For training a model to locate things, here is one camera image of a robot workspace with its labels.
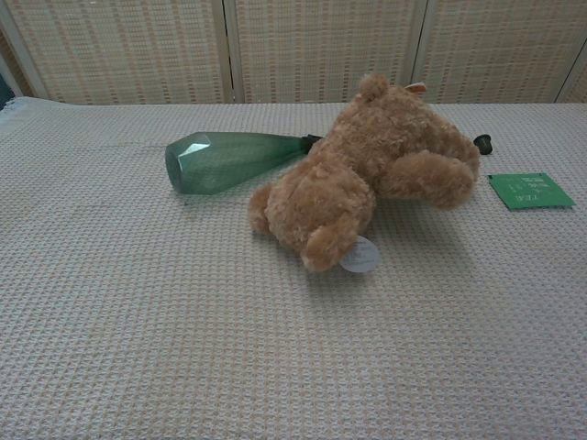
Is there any woven bamboo screen panel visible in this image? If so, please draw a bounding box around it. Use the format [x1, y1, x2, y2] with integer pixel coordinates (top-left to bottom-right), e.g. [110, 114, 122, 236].
[412, 0, 587, 105]
[224, 0, 430, 105]
[0, 0, 233, 105]
[557, 59, 587, 105]

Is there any small black plastic cap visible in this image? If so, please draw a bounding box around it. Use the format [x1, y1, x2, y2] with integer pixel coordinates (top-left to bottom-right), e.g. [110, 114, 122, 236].
[473, 133, 496, 157]

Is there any beige waffle weave tablecloth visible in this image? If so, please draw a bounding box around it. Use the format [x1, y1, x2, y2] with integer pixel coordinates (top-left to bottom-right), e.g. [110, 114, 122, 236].
[0, 96, 587, 440]

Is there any green plastic spray bottle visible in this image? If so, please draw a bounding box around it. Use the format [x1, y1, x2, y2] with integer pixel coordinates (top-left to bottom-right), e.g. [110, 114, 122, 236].
[164, 130, 323, 196]

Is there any green tea packet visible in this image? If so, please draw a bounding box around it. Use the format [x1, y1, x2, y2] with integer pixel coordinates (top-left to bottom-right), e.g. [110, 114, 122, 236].
[486, 171, 577, 213]

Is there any brown plush teddy bear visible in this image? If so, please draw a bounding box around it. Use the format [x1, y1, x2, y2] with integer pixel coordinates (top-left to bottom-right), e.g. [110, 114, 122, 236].
[247, 71, 482, 274]

